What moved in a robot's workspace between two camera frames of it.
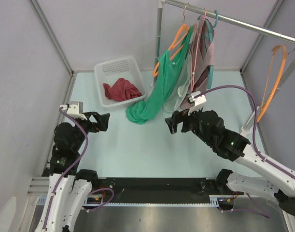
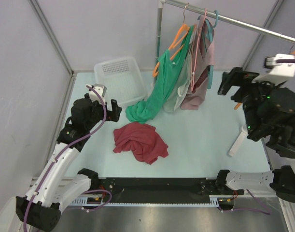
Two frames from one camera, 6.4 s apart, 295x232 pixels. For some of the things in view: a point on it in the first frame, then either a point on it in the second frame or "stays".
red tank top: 121,90 → 142,139
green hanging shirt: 160,93 stays
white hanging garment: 182,88 stays
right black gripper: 177,117 → 235,77
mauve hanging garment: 203,53 stays
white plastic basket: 119,82 stays
